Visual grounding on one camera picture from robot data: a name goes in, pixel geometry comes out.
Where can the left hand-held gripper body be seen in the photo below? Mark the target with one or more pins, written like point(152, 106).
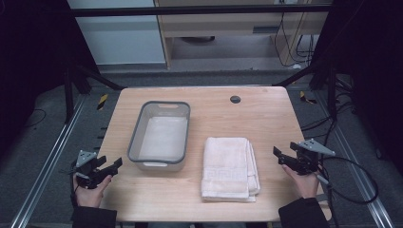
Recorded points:
point(85, 172)

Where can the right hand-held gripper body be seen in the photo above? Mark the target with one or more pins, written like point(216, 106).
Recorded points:
point(307, 160)

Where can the person's left hand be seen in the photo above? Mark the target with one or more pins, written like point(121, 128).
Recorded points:
point(89, 193)

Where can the person's right hand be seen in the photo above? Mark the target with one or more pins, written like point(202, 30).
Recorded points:
point(304, 185)

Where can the folded white towel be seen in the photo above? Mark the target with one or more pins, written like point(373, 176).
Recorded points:
point(226, 167)

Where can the grey-rimmed white plastic basin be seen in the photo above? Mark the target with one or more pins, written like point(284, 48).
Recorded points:
point(161, 136)

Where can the black metal stand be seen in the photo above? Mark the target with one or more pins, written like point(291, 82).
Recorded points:
point(331, 91)
point(68, 91)

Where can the dark round table grommet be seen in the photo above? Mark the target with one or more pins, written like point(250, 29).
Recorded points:
point(235, 99)

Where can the black curtain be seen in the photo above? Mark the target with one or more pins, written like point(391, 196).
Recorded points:
point(28, 63)
point(370, 63)

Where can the white cabinet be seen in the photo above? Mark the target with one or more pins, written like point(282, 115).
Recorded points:
point(120, 41)

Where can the light wooden desk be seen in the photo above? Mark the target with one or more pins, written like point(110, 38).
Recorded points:
point(221, 23)

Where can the aluminium floor rail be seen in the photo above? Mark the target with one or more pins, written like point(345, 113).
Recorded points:
point(358, 161)
point(47, 161)

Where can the black horizontal frame bar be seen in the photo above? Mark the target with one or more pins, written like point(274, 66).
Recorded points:
point(190, 11)

